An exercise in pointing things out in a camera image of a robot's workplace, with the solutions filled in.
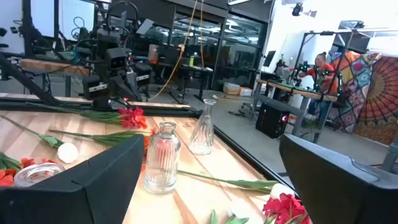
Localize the person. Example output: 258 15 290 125
297 51 340 125

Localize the wooden top workbench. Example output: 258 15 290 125
253 78 339 144
19 58 91 76

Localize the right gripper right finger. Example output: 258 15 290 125
279 133 398 224

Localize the orange mandala tapestry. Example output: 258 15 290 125
353 55 398 146

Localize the colourful patchwork tapestry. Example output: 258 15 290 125
328 50 382 133

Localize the black metal camera rig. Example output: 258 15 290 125
292 29 398 94

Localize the black monitor on stand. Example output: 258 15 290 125
262 50 277 68

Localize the black ceiling spotlight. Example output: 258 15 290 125
291 2 304 17

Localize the yellow hanging cable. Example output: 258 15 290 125
148 0 200 101

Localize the conical ribbed glass vase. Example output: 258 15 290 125
188 98 217 156

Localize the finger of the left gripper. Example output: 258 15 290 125
82 73 110 101
133 63 154 93

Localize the black computer tower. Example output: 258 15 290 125
255 102 291 139

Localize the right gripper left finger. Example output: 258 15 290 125
0 133 146 224

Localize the ribbed glass bottle vase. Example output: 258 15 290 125
143 121 182 195

